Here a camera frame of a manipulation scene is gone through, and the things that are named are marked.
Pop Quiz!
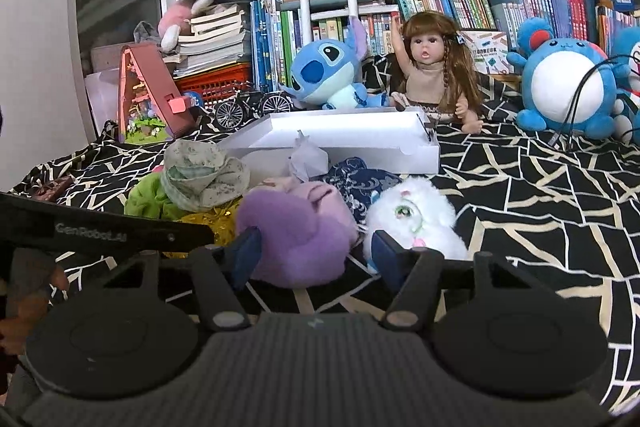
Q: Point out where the gold sequin scrunchie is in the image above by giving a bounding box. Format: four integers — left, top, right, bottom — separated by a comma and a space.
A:
160, 197, 241, 246

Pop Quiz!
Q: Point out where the white fluffy plush toy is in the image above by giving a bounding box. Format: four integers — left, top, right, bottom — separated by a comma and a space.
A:
363, 176, 472, 268

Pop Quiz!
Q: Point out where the purple fluffy scrunchie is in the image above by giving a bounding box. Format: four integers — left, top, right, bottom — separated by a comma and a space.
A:
235, 178, 359, 288

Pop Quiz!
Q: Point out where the pale green floral cloth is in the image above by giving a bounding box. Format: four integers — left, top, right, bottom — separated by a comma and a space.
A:
160, 140, 250, 212

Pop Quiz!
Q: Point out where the green scrunchie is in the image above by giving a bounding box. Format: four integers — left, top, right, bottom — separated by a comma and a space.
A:
124, 172, 188, 221

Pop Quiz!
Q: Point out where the person left hand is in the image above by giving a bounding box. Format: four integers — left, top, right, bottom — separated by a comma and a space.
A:
1, 248, 70, 355

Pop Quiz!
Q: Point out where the navy blue floral cloth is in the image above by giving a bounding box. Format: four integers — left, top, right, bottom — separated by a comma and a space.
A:
318, 157, 401, 225

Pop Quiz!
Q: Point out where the white shallow cardboard box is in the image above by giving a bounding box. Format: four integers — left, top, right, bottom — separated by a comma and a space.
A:
219, 107, 440, 174

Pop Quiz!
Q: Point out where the miniature black bicycle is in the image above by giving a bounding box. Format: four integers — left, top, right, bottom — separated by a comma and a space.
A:
214, 87, 294, 131

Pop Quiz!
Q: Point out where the pink triangular toy house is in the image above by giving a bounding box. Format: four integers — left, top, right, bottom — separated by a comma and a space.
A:
117, 42, 195, 145

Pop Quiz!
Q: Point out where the black white patterned cloth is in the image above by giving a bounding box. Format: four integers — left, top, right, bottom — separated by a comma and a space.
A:
8, 56, 640, 416

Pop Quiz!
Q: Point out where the red plastic basket left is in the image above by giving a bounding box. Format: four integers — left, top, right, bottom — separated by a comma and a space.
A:
176, 63, 253, 108

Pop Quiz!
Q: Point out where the brown haired baby doll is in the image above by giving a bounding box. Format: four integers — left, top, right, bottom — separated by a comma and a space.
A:
390, 12, 483, 134

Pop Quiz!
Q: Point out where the blue Stitch plush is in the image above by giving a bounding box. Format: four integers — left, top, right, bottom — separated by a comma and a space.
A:
281, 16, 388, 109

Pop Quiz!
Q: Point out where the stack of grey books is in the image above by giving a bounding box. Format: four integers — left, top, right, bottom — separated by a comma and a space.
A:
162, 3, 252, 79

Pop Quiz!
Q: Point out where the blue round Marill plush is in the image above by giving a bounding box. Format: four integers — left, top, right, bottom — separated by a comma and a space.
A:
506, 17, 616, 140

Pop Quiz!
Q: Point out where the pink white plush toy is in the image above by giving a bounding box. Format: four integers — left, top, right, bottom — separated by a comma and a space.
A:
157, 0, 214, 54

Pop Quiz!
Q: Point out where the Doraemon plush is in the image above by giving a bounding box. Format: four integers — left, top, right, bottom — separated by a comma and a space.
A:
612, 27, 640, 145

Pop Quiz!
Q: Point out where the row of upright books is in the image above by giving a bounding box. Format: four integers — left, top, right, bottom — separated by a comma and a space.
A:
250, 0, 639, 93

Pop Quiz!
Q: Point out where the black cable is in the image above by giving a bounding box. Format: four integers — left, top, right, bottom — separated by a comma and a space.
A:
548, 53, 640, 148

